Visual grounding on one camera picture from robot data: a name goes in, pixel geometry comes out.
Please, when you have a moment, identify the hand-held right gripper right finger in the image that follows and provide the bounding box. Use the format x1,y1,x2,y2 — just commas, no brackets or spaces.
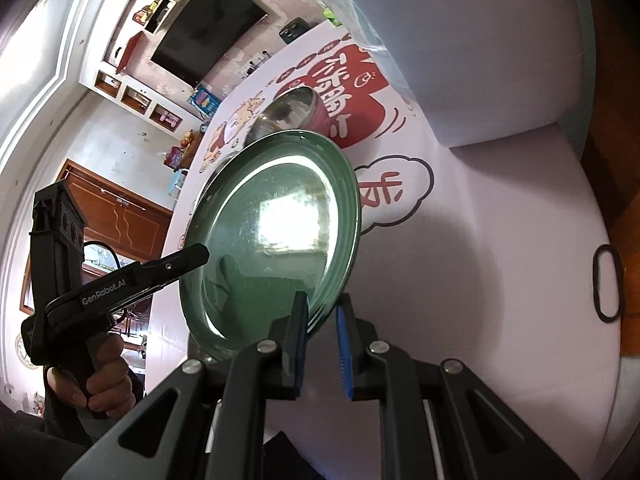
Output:
335,294,566,480

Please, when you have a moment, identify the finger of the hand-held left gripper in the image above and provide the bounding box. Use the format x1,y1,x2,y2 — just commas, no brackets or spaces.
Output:
145,242,211,288

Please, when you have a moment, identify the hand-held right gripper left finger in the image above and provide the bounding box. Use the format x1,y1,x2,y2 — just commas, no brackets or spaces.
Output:
62,290,311,480

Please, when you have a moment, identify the green plate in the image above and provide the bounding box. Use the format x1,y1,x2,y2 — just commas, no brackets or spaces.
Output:
178,130,362,361

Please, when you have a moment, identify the person's left forearm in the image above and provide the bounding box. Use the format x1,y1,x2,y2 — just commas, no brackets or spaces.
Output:
0,365,96,480

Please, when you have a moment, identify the person's left hand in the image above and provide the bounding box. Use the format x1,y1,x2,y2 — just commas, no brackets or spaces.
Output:
50,332,133,413

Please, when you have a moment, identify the brown wooden door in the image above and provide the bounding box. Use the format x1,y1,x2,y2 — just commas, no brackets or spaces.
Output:
50,160,173,271

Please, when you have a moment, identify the blue printed box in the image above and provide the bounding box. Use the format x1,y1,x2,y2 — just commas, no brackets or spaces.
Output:
192,85,221,113

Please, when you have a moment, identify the pink steel bowl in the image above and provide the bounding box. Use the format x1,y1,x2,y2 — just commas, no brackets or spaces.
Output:
247,85,333,148

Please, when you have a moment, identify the black air fryer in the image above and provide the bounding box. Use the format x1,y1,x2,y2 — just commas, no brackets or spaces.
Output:
280,19,308,43

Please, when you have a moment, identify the white dish cabinet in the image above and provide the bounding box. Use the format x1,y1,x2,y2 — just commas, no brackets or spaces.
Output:
320,0,596,148

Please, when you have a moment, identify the red wall shelf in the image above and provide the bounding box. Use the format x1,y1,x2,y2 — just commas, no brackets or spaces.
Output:
117,32,146,68

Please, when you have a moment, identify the wall television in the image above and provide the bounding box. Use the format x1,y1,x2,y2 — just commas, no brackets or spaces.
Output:
150,0,268,86

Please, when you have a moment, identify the white wall shelf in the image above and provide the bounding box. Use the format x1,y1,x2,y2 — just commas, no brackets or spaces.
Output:
132,0,186,36

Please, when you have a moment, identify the black oval ring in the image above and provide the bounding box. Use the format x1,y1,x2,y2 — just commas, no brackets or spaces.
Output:
592,245,625,320

